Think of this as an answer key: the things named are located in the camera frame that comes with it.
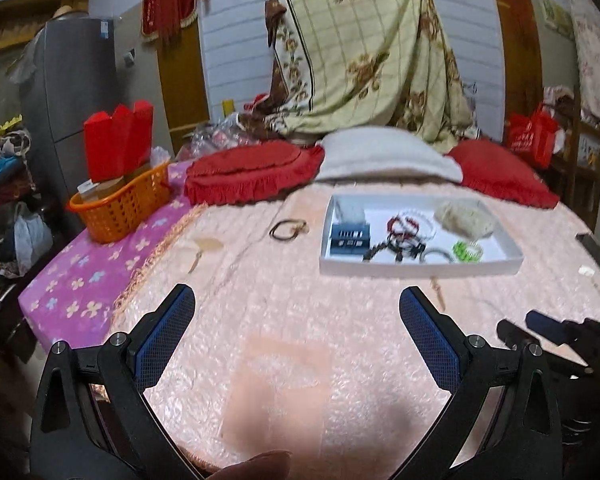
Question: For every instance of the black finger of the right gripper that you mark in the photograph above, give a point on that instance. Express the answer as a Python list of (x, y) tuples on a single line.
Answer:
[(557, 332), (518, 342)]

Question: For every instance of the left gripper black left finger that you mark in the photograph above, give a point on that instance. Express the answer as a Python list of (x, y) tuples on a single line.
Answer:
[(154, 339)]

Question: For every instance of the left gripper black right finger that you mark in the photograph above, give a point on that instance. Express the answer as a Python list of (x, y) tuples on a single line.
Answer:
[(439, 341)]

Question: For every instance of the silver braided bangle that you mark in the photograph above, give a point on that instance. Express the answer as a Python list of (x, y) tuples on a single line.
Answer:
[(435, 252)]

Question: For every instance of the cream dotted organza scrunchie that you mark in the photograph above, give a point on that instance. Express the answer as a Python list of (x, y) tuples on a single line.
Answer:
[(465, 221)]

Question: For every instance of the blue rectangular claw clip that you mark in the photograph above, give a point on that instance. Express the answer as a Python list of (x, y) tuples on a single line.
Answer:
[(349, 238)]

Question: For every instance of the person's hand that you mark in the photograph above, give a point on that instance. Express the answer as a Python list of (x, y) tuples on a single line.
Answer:
[(273, 465)]

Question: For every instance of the pink textured bedspread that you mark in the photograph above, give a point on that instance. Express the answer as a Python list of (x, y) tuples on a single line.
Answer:
[(281, 357)]

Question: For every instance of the white shallow cardboard tray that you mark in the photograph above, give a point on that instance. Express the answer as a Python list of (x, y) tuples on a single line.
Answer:
[(403, 226)]

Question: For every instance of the orange plastic basket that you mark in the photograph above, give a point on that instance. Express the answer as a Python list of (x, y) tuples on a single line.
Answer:
[(112, 218)]

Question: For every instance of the red ruffled pillow right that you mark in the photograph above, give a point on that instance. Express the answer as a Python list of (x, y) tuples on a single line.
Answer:
[(492, 170)]

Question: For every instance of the red ruffled pillow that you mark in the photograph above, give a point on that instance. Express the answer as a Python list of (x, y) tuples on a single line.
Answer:
[(251, 173), (492, 170)]

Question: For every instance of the red gift bag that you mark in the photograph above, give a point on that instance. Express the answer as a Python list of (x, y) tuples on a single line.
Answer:
[(532, 138)]

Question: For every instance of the red box in basket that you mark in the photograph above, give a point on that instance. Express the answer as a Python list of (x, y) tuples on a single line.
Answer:
[(117, 144)]

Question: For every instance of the white fleece pillow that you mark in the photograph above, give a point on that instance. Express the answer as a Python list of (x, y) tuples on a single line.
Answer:
[(371, 153)]

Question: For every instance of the red ruffled pillow left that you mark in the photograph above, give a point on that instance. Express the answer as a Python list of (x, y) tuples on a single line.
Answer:
[(251, 173)]

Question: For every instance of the grey refrigerator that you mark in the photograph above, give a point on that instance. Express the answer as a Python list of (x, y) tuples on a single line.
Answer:
[(75, 67)]

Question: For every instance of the floral beige quilt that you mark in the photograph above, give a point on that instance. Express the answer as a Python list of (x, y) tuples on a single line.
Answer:
[(340, 64)]

